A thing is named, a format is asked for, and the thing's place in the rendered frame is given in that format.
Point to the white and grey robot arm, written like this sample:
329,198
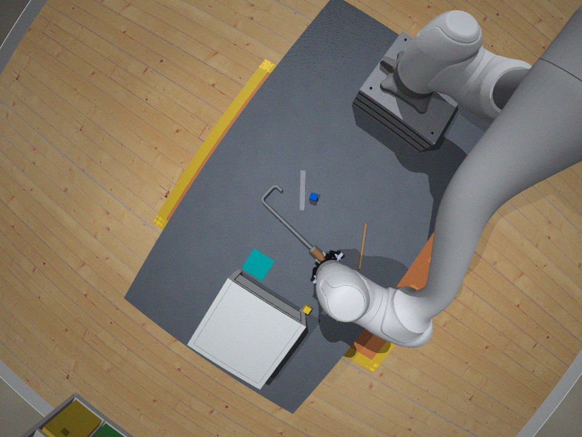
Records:
535,114

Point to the grey bar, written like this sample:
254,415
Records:
302,189

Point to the teal square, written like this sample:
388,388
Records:
258,264

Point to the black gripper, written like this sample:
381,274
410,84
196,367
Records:
338,255

